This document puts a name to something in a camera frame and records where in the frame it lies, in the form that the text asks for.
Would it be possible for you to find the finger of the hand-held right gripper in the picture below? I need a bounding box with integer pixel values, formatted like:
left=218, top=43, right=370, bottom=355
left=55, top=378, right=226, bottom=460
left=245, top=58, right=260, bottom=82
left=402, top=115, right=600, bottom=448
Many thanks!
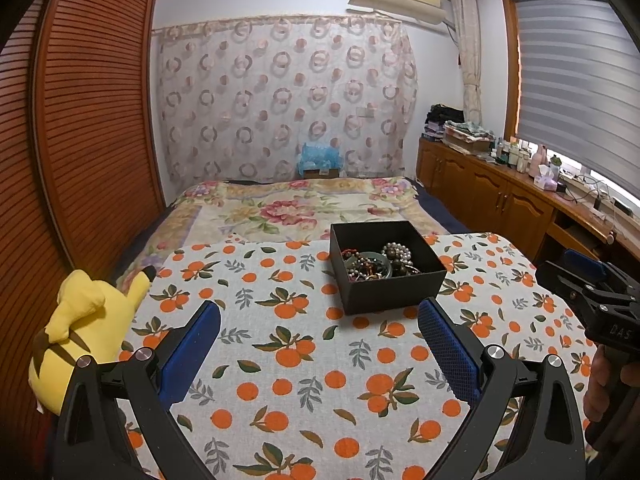
left=536, top=261, right=601, bottom=306
left=564, top=249, right=623, bottom=286

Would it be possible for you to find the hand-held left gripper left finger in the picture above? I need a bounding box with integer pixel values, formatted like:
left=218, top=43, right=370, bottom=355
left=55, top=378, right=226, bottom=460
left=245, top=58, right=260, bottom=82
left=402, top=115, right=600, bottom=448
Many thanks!
left=52, top=300, right=222, bottom=480

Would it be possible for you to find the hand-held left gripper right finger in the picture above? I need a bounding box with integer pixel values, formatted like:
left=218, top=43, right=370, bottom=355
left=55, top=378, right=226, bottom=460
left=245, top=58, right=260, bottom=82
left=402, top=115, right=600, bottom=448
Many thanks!
left=417, top=297, right=586, bottom=480

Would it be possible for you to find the black square box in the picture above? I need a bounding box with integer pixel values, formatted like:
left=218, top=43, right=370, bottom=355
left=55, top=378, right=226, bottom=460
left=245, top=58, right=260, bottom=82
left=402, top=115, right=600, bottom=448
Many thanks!
left=329, top=220, right=447, bottom=316

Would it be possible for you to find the brown wooden bead bracelet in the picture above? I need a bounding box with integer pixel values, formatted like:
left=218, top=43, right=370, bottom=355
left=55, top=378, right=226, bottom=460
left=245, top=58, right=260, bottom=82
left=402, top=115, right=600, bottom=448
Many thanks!
left=390, top=256, right=422, bottom=277

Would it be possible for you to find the white pearl necklace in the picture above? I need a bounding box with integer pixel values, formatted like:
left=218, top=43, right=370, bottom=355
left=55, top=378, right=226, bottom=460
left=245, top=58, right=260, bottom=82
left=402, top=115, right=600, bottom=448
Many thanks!
left=382, top=241, right=414, bottom=263

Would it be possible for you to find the pale jade bangle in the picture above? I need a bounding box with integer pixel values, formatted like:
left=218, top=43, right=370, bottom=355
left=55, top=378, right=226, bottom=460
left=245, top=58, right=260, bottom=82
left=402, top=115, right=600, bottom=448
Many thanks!
left=356, top=250, right=397, bottom=279

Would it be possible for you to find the person's right hand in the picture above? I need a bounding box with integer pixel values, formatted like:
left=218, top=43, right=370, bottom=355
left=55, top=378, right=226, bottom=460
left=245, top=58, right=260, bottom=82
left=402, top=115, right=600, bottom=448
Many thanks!
left=585, top=347, right=617, bottom=423

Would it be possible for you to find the pink tissue box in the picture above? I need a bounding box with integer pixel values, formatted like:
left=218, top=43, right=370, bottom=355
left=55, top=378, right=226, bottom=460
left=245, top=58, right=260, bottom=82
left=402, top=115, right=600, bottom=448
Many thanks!
left=532, top=167, right=558, bottom=191

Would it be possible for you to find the orange-print tablecloth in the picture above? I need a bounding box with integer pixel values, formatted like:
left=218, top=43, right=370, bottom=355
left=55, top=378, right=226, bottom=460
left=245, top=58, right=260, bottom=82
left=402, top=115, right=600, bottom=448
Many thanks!
left=117, top=232, right=601, bottom=480

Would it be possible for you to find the yellow plush toy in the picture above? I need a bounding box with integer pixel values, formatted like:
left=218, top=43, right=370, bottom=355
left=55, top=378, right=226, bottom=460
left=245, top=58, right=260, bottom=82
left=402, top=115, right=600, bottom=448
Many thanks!
left=27, top=266, right=156, bottom=417

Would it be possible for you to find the long wooden cabinet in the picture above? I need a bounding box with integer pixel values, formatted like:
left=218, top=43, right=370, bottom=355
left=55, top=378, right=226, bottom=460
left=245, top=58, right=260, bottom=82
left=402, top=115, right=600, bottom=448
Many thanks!
left=416, top=137, right=621, bottom=261

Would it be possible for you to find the group of small bottles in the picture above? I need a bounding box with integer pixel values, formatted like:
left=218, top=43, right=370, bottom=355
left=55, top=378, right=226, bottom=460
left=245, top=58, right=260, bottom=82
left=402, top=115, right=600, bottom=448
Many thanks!
left=492, top=137, right=533, bottom=173

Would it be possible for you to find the floral bed blanket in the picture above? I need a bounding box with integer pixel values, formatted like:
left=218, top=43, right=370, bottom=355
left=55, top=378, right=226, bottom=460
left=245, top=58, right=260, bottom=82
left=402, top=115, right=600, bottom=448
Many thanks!
left=115, top=177, right=451, bottom=281

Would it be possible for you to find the stack of folded clothes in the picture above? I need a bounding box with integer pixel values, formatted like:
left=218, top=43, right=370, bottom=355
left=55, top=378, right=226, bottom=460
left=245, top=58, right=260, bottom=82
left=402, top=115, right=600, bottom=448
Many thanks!
left=422, top=104, right=496, bottom=153

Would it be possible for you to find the grey striped window blind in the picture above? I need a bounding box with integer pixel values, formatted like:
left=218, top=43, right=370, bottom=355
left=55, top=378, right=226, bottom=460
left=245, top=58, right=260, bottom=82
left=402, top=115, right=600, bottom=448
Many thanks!
left=512, top=0, right=640, bottom=181

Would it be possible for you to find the blue plastic bag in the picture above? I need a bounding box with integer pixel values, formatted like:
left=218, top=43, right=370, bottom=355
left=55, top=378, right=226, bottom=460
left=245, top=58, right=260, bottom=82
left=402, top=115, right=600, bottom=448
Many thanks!
left=298, top=142, right=343, bottom=171

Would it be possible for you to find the beige window curtain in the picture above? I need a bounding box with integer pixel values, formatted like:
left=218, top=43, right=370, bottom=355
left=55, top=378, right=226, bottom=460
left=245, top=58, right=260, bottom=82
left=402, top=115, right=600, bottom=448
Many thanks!
left=448, top=0, right=483, bottom=126

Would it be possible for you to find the brown louvered wardrobe door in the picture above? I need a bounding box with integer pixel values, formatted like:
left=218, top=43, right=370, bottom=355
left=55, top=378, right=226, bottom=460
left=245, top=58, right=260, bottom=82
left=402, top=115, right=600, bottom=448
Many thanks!
left=0, top=0, right=166, bottom=480

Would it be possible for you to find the ring-patterned sheer curtain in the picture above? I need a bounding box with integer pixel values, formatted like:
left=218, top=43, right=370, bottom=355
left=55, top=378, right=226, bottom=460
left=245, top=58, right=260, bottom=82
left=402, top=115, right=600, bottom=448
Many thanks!
left=152, top=15, right=418, bottom=196

